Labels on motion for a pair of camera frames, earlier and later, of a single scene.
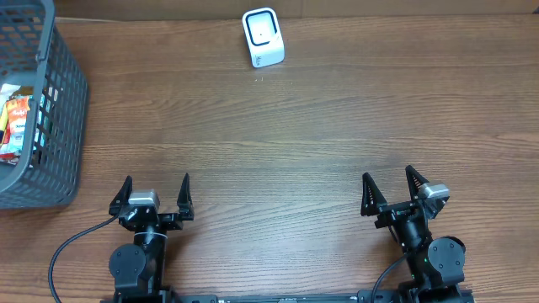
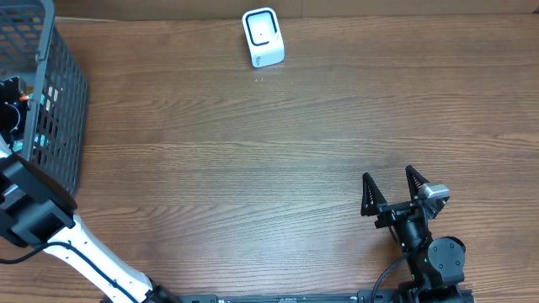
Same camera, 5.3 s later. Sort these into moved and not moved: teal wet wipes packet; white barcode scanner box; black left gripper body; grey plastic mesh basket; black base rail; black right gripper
Moved: black left gripper body; teal wet wipes packet
Not moved: grey plastic mesh basket; white barcode scanner box; black right gripper; black base rail
